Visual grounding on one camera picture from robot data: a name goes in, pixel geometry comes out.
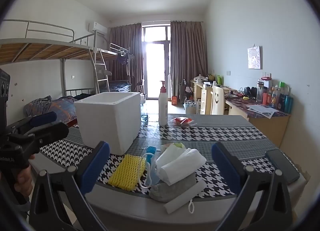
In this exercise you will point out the red snack packet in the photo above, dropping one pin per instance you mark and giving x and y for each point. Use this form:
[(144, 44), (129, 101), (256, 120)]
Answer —
[(181, 121)]

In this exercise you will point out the green bag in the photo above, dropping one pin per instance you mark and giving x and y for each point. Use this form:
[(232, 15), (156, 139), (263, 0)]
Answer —
[(219, 79)]

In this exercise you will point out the blue orange quilt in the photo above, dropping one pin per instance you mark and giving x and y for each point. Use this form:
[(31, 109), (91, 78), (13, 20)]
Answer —
[(62, 108)]

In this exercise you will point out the black smartphone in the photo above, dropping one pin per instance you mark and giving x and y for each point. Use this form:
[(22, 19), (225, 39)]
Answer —
[(282, 166)]

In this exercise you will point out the plain wooden desk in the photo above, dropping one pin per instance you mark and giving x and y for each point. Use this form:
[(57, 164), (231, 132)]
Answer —
[(206, 98)]

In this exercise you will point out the dark floor bag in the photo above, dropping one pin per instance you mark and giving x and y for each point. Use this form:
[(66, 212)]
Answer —
[(185, 88)]

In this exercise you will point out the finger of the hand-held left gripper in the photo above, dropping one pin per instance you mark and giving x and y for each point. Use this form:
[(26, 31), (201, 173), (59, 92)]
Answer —
[(42, 118), (50, 132)]

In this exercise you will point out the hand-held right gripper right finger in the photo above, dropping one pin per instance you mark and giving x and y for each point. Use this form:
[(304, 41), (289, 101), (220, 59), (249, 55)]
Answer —
[(225, 168)]

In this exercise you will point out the white pump lotion bottle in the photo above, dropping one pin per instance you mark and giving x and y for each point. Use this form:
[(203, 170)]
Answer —
[(163, 111)]

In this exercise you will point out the blue face mask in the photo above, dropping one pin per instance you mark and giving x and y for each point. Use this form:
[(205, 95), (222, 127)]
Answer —
[(153, 176)]

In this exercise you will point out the blue spray bottle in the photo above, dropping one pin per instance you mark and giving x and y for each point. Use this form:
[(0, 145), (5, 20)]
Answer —
[(145, 119)]

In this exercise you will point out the person's left hand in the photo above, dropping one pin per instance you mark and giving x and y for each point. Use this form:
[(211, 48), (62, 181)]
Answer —
[(23, 179)]

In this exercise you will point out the grey purple clothing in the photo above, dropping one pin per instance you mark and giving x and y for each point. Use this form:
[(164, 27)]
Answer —
[(37, 106)]

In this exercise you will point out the white towel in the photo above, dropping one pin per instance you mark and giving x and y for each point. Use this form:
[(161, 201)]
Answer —
[(180, 166)]

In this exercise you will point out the white wall socket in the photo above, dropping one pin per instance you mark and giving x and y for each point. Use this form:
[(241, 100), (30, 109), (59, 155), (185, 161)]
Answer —
[(266, 74)]

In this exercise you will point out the white face mask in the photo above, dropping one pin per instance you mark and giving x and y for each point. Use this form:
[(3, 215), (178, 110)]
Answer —
[(182, 199)]

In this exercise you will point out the dark blue blanket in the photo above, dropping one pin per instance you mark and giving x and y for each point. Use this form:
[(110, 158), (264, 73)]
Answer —
[(83, 96)]

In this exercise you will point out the wooden desk with patterned cover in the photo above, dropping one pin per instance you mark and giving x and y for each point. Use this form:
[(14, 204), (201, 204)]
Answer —
[(267, 128)]

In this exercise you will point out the white waste bin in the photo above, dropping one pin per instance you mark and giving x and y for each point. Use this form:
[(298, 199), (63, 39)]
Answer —
[(188, 108)]

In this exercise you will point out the white foam box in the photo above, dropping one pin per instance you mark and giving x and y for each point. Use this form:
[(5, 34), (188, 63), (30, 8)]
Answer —
[(107, 126)]

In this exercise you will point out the large grey metal bunk bed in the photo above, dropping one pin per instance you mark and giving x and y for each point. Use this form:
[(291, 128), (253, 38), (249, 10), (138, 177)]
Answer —
[(50, 48)]

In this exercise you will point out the group of toiletry bottles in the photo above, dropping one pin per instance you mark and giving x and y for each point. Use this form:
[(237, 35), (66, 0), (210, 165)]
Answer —
[(282, 101)]

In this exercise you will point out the cartoon wall poster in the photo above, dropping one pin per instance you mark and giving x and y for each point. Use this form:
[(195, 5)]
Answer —
[(253, 57)]

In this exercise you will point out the houndstooth tablecloth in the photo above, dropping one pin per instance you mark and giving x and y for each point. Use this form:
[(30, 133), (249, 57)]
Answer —
[(212, 133)]

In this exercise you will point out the small grey metal bunk bed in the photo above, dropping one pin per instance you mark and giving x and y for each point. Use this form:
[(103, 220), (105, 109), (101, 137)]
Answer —
[(120, 90)]

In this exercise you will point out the glass balcony door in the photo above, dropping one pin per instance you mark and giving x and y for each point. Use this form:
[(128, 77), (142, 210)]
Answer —
[(156, 70)]

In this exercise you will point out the orange box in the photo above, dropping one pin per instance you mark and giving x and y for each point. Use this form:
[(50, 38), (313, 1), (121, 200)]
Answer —
[(174, 100)]

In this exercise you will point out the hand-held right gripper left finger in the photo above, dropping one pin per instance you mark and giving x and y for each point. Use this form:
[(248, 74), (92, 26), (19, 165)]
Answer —
[(93, 168)]

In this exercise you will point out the printed paper leaflet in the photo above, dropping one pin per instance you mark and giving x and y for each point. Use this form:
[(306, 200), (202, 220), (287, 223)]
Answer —
[(262, 111)]

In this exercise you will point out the black folding chair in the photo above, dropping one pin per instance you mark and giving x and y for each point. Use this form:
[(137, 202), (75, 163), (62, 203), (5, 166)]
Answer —
[(140, 85)]

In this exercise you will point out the brown curtain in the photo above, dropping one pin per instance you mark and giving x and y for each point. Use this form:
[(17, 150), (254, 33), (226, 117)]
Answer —
[(125, 38), (187, 58)]

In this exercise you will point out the wooden chair with smiley face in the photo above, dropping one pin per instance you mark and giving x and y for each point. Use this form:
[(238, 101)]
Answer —
[(217, 98)]

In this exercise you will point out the dark hanging clothes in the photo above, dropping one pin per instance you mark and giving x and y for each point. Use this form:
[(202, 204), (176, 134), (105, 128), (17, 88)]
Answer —
[(123, 58)]

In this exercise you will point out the blue checkered bedding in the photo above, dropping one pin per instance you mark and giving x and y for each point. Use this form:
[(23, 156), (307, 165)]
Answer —
[(120, 86)]

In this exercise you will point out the white air conditioner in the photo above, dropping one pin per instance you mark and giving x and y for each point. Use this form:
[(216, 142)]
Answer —
[(98, 27)]

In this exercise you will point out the yellow foam net sleeve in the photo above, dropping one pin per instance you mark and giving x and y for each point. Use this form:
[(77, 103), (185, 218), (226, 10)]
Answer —
[(125, 173)]

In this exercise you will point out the grey sock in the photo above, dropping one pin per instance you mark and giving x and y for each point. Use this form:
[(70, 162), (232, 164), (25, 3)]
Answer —
[(172, 191)]

